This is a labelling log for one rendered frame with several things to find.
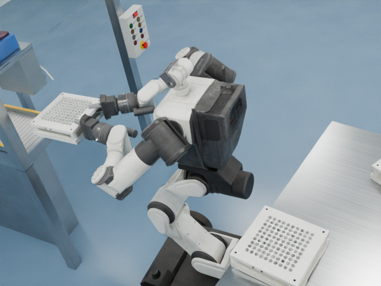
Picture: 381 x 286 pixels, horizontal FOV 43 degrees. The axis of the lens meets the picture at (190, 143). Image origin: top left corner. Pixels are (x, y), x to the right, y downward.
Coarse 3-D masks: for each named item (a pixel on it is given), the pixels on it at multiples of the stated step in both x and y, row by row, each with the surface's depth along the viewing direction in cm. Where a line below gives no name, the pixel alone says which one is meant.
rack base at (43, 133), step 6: (96, 114) 221; (102, 114) 222; (36, 132) 218; (42, 132) 217; (48, 132) 216; (54, 132) 215; (78, 132) 212; (54, 138) 214; (60, 138) 212; (66, 138) 210; (78, 138) 210
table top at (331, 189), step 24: (336, 144) 202; (360, 144) 200; (312, 168) 194; (336, 168) 192; (360, 168) 190; (288, 192) 186; (312, 192) 184; (336, 192) 183; (360, 192) 181; (312, 216) 176; (336, 216) 174; (360, 216) 173; (336, 240) 167; (360, 240) 165; (336, 264) 160; (360, 264) 158
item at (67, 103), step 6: (60, 102) 223; (66, 102) 222; (72, 102) 222; (78, 102) 221; (54, 108) 220; (60, 108) 220; (66, 108) 218; (72, 108) 218; (78, 108) 218; (54, 114) 216; (60, 114) 216; (66, 114) 216; (72, 114) 215; (66, 120) 212
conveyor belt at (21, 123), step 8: (8, 112) 266; (16, 120) 259; (24, 120) 258; (16, 128) 254; (24, 128) 253; (32, 128) 251; (24, 136) 247; (32, 136) 246; (40, 136) 247; (24, 144) 242; (32, 144) 243
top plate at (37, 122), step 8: (64, 96) 228; (72, 96) 227; (80, 96) 226; (48, 112) 220; (80, 112) 216; (88, 112) 214; (32, 120) 217; (40, 120) 216; (64, 120) 213; (48, 128) 211; (56, 128) 209; (64, 128) 208; (72, 128) 207
